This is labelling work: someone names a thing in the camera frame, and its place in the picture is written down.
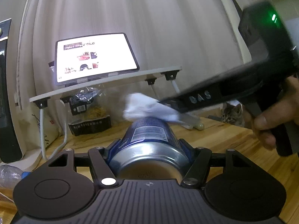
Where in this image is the black snack bag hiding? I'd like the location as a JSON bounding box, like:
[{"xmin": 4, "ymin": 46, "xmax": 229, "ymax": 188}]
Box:
[{"xmin": 68, "ymin": 87, "xmax": 112, "ymax": 137}]

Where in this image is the black and white appliance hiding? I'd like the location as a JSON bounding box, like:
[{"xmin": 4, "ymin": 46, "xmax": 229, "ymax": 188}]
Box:
[{"xmin": 0, "ymin": 19, "xmax": 24, "ymax": 164}]

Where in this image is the white tote bag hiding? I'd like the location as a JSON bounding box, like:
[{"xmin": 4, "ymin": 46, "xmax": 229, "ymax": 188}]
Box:
[{"xmin": 22, "ymin": 111, "xmax": 64, "ymax": 173}]

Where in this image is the tabby kitten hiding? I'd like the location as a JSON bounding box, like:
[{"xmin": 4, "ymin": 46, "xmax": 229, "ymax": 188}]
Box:
[{"xmin": 221, "ymin": 101, "xmax": 246, "ymax": 126}]

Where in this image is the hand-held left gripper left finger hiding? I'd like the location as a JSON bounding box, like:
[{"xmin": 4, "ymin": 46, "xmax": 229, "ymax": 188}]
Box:
[{"xmin": 48, "ymin": 140, "xmax": 122, "ymax": 188}]

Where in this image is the tablet with lit screen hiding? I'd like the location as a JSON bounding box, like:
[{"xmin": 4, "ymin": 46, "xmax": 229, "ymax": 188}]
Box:
[{"xmin": 54, "ymin": 33, "xmax": 141, "ymax": 86}]

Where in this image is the white curtain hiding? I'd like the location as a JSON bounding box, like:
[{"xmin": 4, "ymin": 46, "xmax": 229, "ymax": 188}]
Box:
[{"xmin": 14, "ymin": 0, "xmax": 253, "ymax": 112}]

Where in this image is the person's right hand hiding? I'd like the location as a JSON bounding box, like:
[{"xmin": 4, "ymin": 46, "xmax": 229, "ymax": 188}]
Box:
[{"xmin": 253, "ymin": 76, "xmax": 299, "ymax": 154}]

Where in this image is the clear plastic bottle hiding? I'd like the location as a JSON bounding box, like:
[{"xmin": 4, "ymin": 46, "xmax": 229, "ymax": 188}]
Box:
[{"xmin": 0, "ymin": 164, "xmax": 31, "ymax": 190}]

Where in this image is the white tissue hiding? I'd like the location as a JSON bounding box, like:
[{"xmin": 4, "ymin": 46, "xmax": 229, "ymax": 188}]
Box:
[{"xmin": 123, "ymin": 93, "xmax": 185, "ymax": 124}]

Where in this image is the blue drink can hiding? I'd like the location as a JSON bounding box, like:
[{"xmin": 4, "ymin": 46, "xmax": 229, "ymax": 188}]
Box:
[{"xmin": 109, "ymin": 117, "xmax": 191, "ymax": 181}]

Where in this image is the white desk riser stand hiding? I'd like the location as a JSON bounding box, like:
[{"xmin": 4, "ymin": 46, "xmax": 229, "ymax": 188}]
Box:
[{"xmin": 29, "ymin": 66, "xmax": 183, "ymax": 161}]

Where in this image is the clear plastic tube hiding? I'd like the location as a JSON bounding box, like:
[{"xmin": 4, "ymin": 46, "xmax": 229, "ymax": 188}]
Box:
[{"xmin": 182, "ymin": 115, "xmax": 206, "ymax": 131}]

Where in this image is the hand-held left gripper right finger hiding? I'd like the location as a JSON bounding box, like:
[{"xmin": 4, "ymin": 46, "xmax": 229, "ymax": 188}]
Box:
[{"xmin": 179, "ymin": 139, "xmax": 252, "ymax": 188}]

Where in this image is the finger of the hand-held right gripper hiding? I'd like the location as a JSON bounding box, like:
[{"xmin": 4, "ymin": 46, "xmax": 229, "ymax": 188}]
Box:
[{"xmin": 158, "ymin": 97, "xmax": 187, "ymax": 116}]

